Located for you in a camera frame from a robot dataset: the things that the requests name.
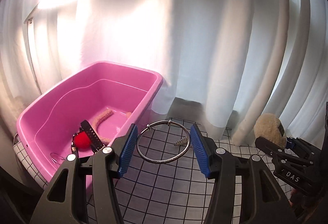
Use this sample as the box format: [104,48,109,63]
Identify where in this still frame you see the white sheer curtain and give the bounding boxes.
[0,0,328,148]

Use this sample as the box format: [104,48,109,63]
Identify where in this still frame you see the black white checkered tablecloth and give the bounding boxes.
[13,118,328,224]

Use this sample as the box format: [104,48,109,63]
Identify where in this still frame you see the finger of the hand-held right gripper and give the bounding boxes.
[287,137,323,161]
[255,137,310,165]

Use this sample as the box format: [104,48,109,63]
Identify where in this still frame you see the black wristwatch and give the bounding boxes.
[71,120,106,155]

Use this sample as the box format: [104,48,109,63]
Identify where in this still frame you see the pink fuzzy headband red pompoms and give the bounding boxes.
[72,109,133,149]

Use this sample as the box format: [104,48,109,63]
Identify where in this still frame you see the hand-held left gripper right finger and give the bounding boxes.
[190,124,299,224]

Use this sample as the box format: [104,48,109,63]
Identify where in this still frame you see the gold hair claw clip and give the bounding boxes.
[172,138,189,148]

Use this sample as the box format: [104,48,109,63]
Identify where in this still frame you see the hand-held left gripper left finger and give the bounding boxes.
[29,124,139,224]

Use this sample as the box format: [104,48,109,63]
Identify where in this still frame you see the fluffy beige pouch with chain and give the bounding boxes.
[255,113,285,160]

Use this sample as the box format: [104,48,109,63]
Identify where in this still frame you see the cream thick curtain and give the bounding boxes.
[232,0,328,147]

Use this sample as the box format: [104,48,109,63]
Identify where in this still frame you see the pink plastic tub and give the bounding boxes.
[16,61,164,190]

